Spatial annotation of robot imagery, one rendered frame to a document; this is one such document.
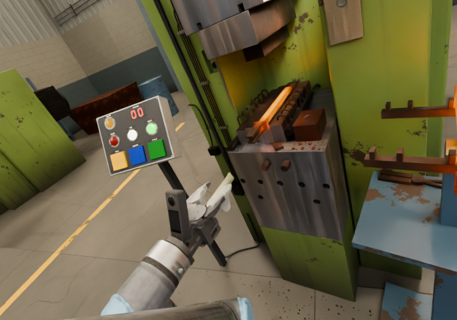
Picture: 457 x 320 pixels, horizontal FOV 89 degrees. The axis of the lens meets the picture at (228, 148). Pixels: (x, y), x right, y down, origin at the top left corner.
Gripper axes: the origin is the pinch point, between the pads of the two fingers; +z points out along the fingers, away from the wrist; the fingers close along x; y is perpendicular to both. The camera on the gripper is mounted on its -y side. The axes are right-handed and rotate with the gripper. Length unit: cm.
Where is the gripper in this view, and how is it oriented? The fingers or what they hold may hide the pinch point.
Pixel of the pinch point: (217, 184)
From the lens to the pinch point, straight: 65.4
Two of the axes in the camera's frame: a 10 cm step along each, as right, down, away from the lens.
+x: 8.1, -0.3, -5.9
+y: 3.5, 8.2, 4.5
